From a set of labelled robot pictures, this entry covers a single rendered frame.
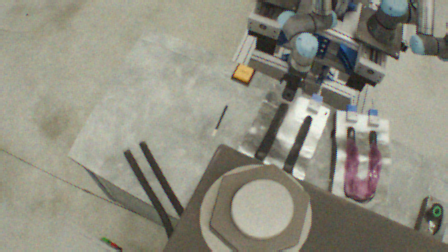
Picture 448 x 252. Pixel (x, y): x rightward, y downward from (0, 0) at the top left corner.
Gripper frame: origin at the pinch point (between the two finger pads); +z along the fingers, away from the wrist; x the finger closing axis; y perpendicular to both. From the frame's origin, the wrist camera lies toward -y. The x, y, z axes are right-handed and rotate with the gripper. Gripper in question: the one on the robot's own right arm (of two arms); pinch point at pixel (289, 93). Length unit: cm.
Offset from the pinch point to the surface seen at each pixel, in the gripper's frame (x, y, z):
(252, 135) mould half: 6.0, -21.8, 1.0
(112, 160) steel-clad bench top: 51, -52, 11
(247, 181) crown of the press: -4, -73, -113
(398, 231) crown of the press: -23, -71, -109
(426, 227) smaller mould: -81, -25, 4
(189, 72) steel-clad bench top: 41.3, -4.1, 10.6
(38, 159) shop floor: 126, -62, 91
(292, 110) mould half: -3.6, -5.3, 1.7
